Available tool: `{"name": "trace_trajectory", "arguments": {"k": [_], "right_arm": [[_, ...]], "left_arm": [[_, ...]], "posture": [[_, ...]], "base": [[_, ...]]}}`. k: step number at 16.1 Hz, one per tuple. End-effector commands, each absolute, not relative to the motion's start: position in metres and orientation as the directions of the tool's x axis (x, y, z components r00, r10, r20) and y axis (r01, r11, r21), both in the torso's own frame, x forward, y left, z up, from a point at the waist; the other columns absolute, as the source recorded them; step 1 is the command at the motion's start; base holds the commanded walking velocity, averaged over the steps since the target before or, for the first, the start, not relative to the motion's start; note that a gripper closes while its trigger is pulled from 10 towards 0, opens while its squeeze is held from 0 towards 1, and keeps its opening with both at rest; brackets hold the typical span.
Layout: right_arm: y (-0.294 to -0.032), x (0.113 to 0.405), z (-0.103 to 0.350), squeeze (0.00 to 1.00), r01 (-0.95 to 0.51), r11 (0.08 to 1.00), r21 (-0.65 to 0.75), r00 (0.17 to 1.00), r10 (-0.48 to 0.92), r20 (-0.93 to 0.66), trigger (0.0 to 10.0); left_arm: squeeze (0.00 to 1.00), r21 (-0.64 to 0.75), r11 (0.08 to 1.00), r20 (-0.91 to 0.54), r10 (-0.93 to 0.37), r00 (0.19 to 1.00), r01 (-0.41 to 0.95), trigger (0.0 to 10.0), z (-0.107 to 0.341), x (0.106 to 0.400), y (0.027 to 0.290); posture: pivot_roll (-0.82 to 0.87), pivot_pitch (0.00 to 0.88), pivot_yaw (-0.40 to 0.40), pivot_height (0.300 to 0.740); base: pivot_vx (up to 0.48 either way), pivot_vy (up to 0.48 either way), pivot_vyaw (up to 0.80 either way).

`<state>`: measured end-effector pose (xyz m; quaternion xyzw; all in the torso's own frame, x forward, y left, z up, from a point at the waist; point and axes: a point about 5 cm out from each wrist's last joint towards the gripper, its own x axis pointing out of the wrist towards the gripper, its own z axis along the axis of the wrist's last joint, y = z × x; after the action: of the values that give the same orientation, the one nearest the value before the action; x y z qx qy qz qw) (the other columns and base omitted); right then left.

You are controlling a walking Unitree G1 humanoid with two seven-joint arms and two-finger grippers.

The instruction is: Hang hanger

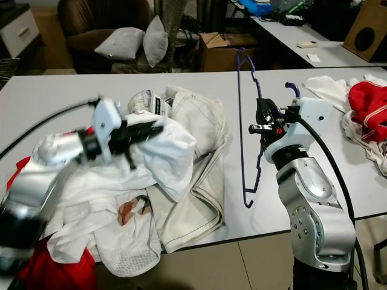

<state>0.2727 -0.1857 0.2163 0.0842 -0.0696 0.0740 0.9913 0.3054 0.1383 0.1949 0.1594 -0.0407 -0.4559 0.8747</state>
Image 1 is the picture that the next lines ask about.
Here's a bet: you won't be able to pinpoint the long white desk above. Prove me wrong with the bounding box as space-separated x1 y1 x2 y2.
229 0 387 69

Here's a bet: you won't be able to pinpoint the beige white jeans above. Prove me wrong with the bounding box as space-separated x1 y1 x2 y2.
127 85 232 254

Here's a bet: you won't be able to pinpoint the open brown cardboard box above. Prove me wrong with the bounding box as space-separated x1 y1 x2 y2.
198 31 255 74

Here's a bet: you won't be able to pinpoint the cream white garment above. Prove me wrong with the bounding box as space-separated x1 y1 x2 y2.
45 180 158 264

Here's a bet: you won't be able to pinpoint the blue plastic item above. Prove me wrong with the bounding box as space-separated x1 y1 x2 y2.
238 0 273 16

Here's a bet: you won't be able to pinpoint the white t-shirt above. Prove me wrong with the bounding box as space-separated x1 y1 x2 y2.
97 111 198 206

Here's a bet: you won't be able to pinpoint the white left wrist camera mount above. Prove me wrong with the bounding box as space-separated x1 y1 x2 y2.
93 98 123 162

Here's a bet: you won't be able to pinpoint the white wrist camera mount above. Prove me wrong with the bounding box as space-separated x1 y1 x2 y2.
93 98 123 162
265 97 334 164

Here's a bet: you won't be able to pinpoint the grey patterned curtain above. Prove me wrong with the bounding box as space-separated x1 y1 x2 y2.
154 0 189 38

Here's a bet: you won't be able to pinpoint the red garment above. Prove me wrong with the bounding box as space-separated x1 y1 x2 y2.
347 80 387 143
5 126 99 290

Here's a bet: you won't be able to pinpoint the brown leather armchair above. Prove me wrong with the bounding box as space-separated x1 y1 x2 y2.
57 0 153 75

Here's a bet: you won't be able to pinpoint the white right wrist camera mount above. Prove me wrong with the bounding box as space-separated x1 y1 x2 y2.
265 97 334 164

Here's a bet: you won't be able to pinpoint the grey cushion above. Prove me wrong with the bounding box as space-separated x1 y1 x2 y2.
93 27 146 62
143 14 169 68

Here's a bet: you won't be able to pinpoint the small cream device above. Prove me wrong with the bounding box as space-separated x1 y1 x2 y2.
297 39 320 50

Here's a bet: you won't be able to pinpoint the purple wire hanger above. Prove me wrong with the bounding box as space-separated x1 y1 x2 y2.
236 47 303 210

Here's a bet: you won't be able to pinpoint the wooden speaker box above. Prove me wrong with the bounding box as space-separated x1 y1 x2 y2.
342 0 387 63

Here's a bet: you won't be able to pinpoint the white mesh garment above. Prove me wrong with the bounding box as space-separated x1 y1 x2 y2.
97 205 163 279

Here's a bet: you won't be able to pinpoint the white drawer cabinet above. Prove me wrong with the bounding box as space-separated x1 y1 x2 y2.
0 6 42 60

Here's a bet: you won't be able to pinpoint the flat black device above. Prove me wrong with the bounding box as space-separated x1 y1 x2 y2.
278 13 307 27

